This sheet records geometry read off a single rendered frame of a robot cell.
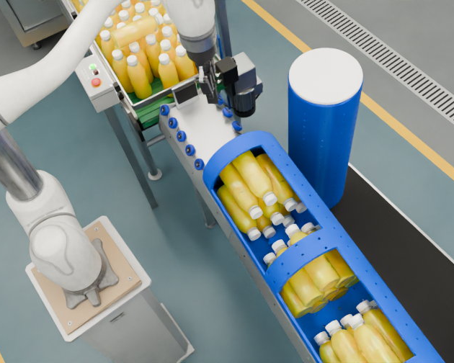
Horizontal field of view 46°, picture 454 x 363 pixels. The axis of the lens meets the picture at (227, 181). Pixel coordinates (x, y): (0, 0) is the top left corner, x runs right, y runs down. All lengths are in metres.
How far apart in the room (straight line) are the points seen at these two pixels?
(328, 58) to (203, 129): 0.56
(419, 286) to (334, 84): 1.09
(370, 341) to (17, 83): 1.04
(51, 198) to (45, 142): 1.84
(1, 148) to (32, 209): 0.26
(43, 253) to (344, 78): 1.23
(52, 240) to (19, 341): 1.46
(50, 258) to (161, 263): 1.36
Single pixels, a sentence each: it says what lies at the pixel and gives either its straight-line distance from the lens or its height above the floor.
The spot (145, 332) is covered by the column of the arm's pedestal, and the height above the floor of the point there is 0.61.
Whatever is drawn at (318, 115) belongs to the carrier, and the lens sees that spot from 2.07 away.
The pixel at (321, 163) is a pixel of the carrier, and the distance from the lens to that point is 2.35.
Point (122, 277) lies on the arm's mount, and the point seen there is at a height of 1.02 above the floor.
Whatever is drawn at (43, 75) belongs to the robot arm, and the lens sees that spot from 1.19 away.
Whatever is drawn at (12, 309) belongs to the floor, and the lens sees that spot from 3.07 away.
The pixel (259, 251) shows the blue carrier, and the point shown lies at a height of 1.00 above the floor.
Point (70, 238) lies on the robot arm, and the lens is 1.60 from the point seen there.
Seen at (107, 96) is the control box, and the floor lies 1.06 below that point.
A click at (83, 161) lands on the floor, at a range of 3.32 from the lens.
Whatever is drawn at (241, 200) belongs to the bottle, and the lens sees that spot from 1.68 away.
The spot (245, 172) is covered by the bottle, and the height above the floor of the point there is 1.18.
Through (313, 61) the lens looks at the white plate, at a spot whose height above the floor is 1.04.
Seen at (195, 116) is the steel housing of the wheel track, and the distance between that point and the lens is 2.15.
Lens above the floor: 2.62
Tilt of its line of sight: 59 degrees down
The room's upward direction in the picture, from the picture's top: 11 degrees counter-clockwise
